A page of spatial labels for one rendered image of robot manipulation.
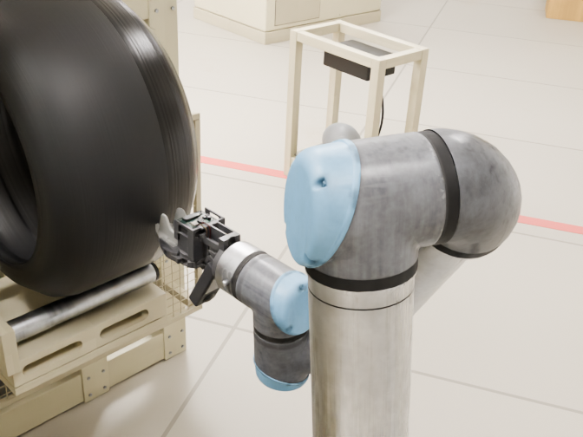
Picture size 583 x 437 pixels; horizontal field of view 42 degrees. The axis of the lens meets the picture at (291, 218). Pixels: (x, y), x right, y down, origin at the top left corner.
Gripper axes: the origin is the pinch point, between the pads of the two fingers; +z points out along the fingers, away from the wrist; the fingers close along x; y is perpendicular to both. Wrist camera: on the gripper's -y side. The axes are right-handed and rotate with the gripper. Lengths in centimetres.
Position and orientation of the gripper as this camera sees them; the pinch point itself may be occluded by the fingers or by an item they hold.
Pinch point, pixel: (161, 230)
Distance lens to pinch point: 141.7
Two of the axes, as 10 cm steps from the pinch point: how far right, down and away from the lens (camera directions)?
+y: 0.4, -8.8, -4.8
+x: -7.1, 3.1, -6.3
